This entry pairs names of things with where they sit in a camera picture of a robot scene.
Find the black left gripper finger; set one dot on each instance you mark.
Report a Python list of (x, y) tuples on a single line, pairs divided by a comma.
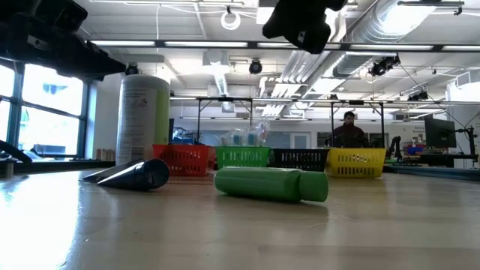
[(97, 75), (105, 60)]

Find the dark blue shave tube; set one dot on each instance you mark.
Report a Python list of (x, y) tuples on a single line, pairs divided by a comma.
[(101, 173), (138, 174)]

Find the red toothbrush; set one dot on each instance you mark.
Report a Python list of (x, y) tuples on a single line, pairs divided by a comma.
[(263, 133)]

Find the green shampoo bottle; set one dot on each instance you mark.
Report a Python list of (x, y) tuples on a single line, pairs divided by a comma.
[(262, 183)]

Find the small black desk robot arm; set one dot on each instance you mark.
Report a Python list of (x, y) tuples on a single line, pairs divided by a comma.
[(395, 144)]

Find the large window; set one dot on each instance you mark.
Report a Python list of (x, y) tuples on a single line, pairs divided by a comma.
[(52, 90)]

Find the white green wipes canister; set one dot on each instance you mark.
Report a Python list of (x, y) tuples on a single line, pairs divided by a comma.
[(135, 120)]

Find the ceiling light strip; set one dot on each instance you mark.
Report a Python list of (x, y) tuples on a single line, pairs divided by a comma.
[(206, 44)]

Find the red plastic basket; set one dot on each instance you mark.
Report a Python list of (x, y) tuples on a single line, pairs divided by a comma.
[(180, 159)]

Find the person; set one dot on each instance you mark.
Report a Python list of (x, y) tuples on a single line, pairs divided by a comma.
[(348, 135)]

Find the black plastic basket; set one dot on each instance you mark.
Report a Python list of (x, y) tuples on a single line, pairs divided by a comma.
[(300, 159)]

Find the green plastic basket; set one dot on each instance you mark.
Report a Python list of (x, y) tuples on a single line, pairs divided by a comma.
[(240, 157)]

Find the yellow plastic basket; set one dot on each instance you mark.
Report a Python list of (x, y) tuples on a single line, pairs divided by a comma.
[(356, 163)]

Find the black computer monitor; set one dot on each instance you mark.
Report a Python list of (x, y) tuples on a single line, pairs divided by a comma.
[(438, 133)]

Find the black ceiling-mounted camera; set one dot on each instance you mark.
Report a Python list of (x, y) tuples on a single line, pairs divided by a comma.
[(132, 69), (418, 96)]

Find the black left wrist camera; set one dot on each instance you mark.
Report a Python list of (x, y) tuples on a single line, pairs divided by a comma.
[(63, 15)]

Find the black overhead camera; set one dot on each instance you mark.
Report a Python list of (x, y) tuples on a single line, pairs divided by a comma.
[(255, 67)]

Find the silver ventilation duct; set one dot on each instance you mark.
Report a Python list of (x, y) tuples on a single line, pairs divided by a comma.
[(367, 33)]

